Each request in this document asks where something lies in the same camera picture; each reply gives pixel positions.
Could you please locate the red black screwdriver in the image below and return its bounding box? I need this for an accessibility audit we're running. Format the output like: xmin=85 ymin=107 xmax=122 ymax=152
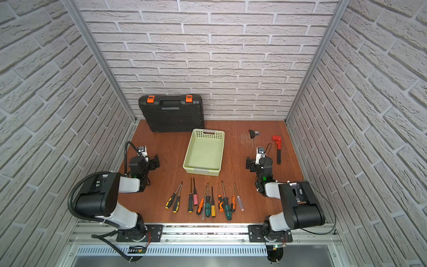
xmin=230 ymin=188 xmax=236 ymax=212

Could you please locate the clear handled screwdriver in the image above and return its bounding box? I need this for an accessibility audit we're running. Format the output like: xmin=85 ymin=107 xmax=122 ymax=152
xmin=234 ymin=184 xmax=244 ymax=212

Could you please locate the large green black screwdriver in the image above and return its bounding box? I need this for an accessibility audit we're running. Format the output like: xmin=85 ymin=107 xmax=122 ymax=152
xmin=221 ymin=181 xmax=232 ymax=221

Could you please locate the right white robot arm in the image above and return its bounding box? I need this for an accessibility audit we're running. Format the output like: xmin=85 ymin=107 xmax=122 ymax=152
xmin=246 ymin=157 xmax=325 ymax=234

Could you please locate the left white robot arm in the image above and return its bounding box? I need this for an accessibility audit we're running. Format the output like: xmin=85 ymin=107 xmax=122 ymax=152
xmin=67 ymin=155 xmax=160 ymax=240

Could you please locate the light green perforated bin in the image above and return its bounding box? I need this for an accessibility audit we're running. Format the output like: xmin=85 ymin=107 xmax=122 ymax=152
xmin=183 ymin=129 xmax=225 ymax=176

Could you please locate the orange black stubby screwdriver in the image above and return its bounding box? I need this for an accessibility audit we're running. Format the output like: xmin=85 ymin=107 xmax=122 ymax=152
xmin=218 ymin=186 xmax=224 ymax=212

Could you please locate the black yellow dotted screwdriver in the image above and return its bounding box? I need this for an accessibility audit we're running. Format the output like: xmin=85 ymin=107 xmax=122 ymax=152
xmin=187 ymin=179 xmax=193 ymax=213

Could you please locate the small green black screwdriver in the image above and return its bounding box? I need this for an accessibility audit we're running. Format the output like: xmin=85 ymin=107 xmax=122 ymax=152
xmin=205 ymin=184 xmax=211 ymax=218

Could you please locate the small black metal part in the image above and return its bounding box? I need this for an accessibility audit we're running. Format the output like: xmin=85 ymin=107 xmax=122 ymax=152
xmin=249 ymin=130 xmax=260 ymax=139

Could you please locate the red pipe wrench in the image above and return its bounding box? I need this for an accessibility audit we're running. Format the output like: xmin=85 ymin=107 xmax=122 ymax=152
xmin=272 ymin=135 xmax=281 ymax=165

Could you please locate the black plastic tool case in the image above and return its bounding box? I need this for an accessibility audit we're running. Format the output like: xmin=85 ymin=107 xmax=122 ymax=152
xmin=139 ymin=95 xmax=205 ymax=133

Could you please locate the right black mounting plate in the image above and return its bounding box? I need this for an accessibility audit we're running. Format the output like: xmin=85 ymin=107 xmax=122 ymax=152
xmin=248 ymin=224 xmax=293 ymax=244

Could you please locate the black mounting plate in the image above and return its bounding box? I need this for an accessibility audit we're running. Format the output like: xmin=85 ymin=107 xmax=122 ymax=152
xmin=116 ymin=224 xmax=163 ymax=243
xmin=248 ymin=224 xmax=293 ymax=244

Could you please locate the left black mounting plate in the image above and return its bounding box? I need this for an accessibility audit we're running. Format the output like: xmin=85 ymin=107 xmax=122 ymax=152
xmin=116 ymin=224 xmax=163 ymax=243

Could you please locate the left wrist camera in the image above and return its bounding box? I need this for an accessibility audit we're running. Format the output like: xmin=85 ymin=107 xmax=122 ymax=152
xmin=137 ymin=146 xmax=148 ymax=158

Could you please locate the pink handled screwdriver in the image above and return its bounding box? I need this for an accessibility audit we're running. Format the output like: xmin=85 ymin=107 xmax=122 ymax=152
xmin=193 ymin=178 xmax=199 ymax=206

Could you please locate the yellow handled screwdriver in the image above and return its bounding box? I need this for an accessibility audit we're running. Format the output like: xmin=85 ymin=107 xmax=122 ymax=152
xmin=210 ymin=188 xmax=216 ymax=218

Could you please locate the left black corrugated cable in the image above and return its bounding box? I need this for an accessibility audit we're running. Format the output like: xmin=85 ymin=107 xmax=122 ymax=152
xmin=67 ymin=141 xmax=139 ymax=263

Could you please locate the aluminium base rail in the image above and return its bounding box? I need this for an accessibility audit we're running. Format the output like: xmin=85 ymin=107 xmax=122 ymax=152
xmin=68 ymin=222 xmax=341 ymax=246

